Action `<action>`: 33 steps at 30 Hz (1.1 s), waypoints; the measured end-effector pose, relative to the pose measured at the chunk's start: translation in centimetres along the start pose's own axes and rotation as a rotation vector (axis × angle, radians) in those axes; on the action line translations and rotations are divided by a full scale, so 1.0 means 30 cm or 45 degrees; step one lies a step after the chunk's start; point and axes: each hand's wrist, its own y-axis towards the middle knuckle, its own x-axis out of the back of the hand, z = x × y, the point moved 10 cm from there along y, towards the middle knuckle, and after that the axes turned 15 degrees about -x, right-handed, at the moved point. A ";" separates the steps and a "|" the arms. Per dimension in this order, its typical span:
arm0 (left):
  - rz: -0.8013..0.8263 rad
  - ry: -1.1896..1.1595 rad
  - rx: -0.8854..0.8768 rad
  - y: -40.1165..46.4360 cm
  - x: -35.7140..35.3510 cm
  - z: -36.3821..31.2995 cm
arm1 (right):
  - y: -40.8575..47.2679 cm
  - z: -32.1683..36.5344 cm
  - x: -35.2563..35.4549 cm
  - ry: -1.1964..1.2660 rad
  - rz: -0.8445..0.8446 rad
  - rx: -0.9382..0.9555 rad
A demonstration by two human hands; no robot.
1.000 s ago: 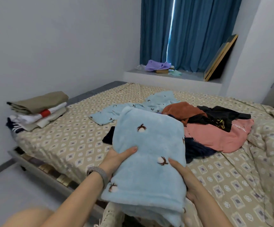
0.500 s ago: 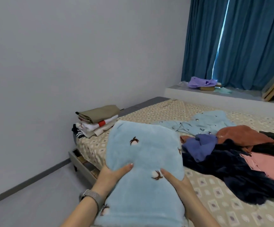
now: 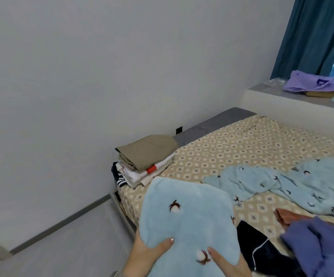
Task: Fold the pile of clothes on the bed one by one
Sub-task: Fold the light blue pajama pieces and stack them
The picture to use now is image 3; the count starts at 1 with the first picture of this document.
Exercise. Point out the person's left hand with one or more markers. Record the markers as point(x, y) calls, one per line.
point(146, 256)

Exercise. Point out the person's right hand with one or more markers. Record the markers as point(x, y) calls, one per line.
point(229, 263)

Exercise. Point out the navy velvet garment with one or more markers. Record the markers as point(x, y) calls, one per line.
point(265, 254)

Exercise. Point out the light blue fleece garment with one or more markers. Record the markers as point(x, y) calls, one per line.
point(184, 222)

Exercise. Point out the rust brown garment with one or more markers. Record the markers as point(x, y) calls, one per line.
point(294, 217)

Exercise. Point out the navy striped track pants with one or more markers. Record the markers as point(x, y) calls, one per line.
point(118, 177)

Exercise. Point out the olive green trousers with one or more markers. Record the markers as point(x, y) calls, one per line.
point(146, 150)

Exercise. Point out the light blue fleece pajama pants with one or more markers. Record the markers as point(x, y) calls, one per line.
point(305, 184)

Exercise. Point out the bed with patterned beige sheet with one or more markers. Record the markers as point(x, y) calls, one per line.
point(253, 141)

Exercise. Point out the grey band wristwatch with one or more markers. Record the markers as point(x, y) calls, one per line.
point(118, 274)

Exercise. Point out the clear plastic bag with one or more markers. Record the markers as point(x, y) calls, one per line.
point(276, 82)

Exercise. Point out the small wooden box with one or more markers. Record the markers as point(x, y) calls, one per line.
point(321, 94)

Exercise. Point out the purple cloth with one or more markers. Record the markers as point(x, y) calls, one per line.
point(311, 82)

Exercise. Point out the blue curtain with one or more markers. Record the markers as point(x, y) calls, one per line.
point(320, 34)

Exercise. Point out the black wall socket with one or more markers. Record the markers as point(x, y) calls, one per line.
point(179, 130)

